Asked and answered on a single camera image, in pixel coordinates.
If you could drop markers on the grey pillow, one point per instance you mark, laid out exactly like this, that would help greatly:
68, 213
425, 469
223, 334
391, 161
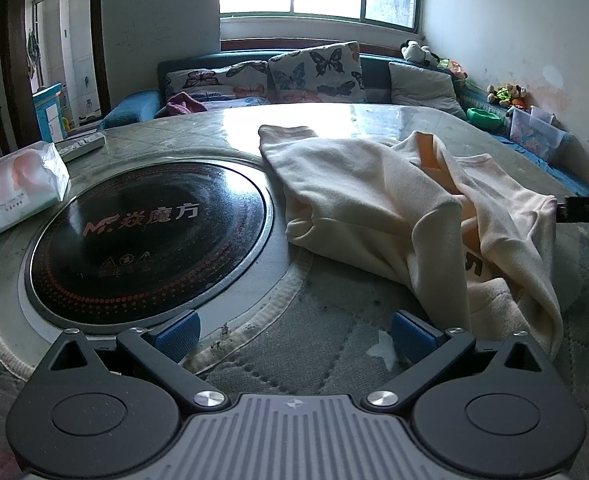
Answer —
424, 90

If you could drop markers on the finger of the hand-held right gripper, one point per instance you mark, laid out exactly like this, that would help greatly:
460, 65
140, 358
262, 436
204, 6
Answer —
586, 208

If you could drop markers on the wooden door frame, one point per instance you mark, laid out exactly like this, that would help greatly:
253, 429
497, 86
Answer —
99, 35

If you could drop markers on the pink cloth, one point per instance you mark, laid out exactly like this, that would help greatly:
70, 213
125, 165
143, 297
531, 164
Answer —
184, 104

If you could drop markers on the cream sweatshirt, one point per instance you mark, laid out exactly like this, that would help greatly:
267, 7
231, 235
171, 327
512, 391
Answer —
364, 195

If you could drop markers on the dark hanging cloth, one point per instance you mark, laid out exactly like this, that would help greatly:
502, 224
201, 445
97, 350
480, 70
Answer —
34, 52

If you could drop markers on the light blue box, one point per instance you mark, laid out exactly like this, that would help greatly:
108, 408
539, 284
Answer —
49, 112

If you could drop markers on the grey remote control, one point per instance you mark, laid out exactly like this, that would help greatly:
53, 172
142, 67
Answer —
80, 146

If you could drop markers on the blue sofa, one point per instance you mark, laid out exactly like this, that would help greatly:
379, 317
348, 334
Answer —
129, 110

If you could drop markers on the round black induction cooktop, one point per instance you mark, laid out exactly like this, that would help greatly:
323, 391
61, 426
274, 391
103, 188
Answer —
149, 240

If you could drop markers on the panda plush toy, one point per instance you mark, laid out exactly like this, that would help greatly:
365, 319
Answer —
417, 52

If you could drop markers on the square butterfly print pillow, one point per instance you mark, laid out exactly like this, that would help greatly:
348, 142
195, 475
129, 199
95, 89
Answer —
314, 72

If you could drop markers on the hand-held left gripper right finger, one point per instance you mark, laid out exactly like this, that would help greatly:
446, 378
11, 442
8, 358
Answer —
414, 337

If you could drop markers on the colourful toy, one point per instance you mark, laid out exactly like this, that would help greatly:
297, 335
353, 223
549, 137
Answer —
453, 67

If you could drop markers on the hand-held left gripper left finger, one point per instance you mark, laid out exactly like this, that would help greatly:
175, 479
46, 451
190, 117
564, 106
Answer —
179, 335

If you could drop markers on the green bowl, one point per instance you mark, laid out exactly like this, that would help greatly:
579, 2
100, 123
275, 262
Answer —
484, 117

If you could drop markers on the clear plastic storage box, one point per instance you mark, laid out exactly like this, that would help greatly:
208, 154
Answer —
536, 135

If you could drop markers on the pink white tissue pack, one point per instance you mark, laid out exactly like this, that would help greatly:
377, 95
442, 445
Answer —
19, 185

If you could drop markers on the long butterfly print cushion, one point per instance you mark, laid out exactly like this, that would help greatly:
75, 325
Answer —
209, 82

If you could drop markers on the small plush toys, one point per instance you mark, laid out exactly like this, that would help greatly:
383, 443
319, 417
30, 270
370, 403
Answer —
509, 94

